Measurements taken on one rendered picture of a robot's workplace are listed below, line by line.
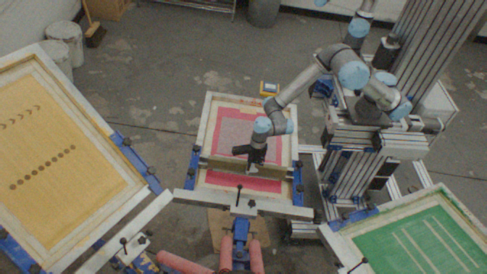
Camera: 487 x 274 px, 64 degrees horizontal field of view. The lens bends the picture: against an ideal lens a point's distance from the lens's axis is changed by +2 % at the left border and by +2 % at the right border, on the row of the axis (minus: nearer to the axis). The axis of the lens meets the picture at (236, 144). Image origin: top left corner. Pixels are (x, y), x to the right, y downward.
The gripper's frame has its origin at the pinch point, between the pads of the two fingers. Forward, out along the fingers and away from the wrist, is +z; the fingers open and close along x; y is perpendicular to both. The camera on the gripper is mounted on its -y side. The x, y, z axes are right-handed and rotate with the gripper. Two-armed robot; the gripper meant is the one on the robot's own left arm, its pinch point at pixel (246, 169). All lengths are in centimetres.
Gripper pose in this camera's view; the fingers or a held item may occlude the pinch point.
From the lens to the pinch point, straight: 196.4
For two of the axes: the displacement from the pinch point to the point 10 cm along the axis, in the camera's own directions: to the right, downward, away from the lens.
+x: 0.9, -7.3, 6.8
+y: 9.9, 1.5, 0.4
